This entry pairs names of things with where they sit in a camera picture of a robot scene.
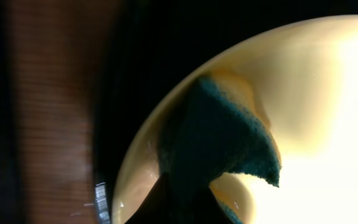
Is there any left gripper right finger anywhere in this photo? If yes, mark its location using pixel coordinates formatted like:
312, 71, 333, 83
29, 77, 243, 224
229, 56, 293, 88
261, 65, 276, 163
194, 187, 232, 224

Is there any black round tray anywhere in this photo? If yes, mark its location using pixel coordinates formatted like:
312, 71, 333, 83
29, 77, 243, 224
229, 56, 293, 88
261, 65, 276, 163
93, 0, 358, 223

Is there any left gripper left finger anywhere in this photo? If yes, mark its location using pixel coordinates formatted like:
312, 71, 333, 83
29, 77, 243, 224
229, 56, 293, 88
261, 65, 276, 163
126, 173, 178, 224

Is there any yellow plate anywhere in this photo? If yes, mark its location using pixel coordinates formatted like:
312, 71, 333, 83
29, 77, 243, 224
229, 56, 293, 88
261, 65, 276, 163
111, 15, 358, 223

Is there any green yellow sponge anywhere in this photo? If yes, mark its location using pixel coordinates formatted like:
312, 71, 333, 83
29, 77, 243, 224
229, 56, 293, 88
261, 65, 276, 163
157, 72, 282, 223

